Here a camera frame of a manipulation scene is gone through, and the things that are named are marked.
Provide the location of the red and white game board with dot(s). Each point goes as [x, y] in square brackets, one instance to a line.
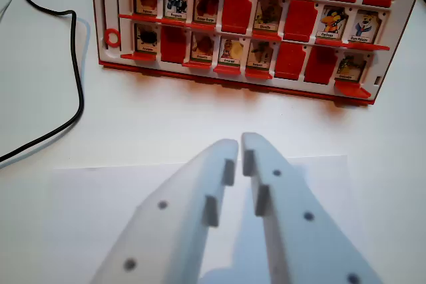
[233, 34]

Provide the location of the white paper sheet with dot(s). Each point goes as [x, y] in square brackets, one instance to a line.
[100, 197]

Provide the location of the red board flap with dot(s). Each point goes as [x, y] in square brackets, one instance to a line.
[198, 64]

